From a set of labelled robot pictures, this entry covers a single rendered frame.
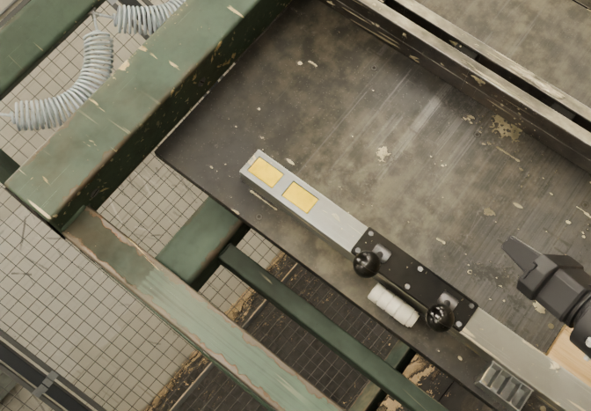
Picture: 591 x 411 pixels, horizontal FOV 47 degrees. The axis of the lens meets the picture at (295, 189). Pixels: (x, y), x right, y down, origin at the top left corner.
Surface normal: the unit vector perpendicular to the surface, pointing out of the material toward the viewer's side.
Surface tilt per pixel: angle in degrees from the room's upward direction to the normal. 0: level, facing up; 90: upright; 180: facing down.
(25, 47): 90
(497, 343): 60
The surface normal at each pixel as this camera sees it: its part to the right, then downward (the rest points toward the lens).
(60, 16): 0.39, -0.02
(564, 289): -0.66, -0.10
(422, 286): 0.00, -0.36
